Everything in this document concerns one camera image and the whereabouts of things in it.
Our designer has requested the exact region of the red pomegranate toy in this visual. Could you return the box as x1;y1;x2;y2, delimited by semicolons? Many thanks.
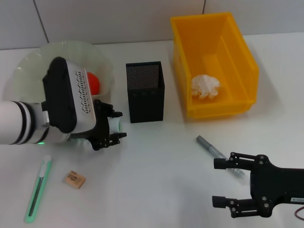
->
85;72;101;95

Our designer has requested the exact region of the white paper ball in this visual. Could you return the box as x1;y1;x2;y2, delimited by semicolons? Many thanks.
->
191;74;222;100

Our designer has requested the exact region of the yellow plastic bin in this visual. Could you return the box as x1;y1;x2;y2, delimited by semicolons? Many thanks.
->
170;11;259;119

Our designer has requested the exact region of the black mesh pen holder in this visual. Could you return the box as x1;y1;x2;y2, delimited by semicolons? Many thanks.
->
125;61;165;124

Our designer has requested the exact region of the beige eraser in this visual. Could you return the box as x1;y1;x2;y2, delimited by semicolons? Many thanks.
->
63;170;86;190

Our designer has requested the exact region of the silver marker pen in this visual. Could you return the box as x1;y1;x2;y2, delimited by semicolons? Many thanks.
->
196;135;247;178

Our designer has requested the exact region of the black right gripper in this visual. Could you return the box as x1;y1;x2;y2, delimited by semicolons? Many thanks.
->
212;152;304;218

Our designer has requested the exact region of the pale green glass fruit plate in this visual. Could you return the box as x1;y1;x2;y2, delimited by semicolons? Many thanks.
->
2;40;114;103

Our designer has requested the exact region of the green label water bottle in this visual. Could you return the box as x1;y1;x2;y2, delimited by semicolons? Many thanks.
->
71;117;122;146

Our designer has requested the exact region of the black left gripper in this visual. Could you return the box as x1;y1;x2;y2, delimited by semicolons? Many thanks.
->
89;98;128;152

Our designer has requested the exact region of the green utility knife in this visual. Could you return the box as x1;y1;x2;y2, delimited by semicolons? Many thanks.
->
24;154;53;224

